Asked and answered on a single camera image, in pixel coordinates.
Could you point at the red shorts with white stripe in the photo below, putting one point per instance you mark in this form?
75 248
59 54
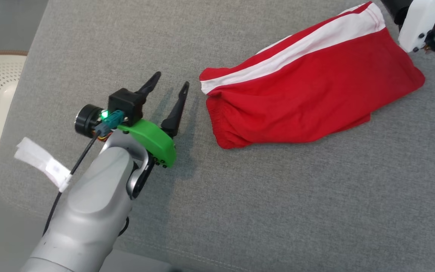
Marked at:
296 105

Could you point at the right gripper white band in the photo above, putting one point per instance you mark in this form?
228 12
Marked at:
419 22

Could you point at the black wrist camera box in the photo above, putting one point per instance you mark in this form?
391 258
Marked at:
125 104

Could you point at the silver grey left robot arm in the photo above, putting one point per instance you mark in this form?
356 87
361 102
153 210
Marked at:
89 211

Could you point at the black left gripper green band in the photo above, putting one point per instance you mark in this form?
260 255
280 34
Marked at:
153 139

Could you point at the white tape tag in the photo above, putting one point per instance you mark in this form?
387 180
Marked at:
40 160

